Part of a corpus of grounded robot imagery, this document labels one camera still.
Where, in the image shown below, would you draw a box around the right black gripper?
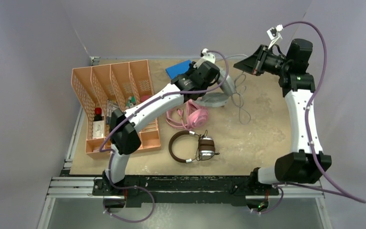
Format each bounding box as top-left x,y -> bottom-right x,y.
234,45 -> 292,77

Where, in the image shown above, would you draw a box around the grey over-ear headphones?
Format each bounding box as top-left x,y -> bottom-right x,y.
195,72 -> 251,125

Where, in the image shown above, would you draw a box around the pink wired headphones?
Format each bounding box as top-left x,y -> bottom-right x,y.
165,100 -> 209,130

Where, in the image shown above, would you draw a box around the brown on-ear headphones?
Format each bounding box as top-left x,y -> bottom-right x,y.
168,130 -> 220,164

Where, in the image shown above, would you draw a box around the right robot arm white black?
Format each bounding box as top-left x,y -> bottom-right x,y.
234,39 -> 332,194

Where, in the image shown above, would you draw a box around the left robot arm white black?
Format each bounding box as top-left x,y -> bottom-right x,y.
104,61 -> 221,195

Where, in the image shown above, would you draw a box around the blue notebook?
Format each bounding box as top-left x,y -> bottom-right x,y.
165,60 -> 192,80

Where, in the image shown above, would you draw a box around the green white glue stick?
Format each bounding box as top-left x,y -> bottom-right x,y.
125,96 -> 137,109

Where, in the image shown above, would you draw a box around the peach plastic desk organizer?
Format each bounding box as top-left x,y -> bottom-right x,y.
71,60 -> 154,159

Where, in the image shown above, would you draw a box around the red black stamp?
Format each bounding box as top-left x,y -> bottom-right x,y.
93,107 -> 103,122

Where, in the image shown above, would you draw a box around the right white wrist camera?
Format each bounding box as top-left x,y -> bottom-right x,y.
266,24 -> 283,49

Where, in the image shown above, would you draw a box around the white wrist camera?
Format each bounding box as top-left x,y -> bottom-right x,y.
197,48 -> 216,66
266,24 -> 283,49

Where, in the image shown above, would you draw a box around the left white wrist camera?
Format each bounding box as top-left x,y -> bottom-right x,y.
197,48 -> 216,66

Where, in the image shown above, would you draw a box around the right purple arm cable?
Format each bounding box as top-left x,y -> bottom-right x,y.
281,21 -> 366,204

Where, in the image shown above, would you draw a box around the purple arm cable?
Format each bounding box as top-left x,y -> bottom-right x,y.
99,50 -> 230,190
281,21 -> 366,204

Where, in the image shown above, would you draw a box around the black base frame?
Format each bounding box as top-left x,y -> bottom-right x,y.
45,175 -> 324,209

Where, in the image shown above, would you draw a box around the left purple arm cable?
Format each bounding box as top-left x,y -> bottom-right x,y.
99,50 -> 230,190

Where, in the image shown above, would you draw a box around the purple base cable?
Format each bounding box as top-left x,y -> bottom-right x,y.
102,185 -> 156,224

